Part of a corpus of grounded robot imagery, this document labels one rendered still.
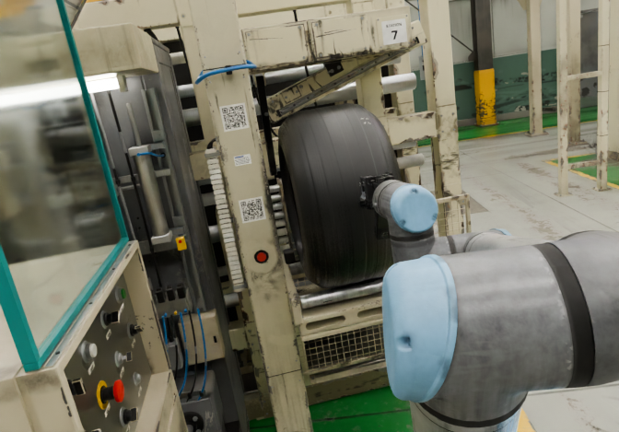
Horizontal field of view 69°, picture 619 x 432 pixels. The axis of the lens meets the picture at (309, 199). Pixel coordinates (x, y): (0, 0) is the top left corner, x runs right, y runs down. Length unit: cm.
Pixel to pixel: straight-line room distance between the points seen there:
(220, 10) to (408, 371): 119
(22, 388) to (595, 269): 69
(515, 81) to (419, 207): 1070
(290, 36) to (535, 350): 144
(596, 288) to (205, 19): 122
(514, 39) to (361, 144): 1040
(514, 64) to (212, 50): 1042
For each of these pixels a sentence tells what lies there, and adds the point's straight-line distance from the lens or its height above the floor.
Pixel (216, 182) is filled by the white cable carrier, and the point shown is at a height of 132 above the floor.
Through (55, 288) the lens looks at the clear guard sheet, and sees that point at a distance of 82.
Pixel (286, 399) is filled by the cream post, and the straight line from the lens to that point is 175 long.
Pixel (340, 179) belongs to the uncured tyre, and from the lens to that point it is 126.
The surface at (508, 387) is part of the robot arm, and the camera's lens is 40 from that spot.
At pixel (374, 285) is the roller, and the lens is 152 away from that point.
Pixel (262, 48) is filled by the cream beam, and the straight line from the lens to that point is 166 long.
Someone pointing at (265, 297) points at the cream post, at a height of 92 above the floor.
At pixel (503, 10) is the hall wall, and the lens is 1156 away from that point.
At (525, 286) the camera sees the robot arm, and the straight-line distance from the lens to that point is 38.
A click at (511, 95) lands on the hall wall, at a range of 1154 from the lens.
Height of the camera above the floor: 159
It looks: 15 degrees down
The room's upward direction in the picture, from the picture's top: 9 degrees counter-clockwise
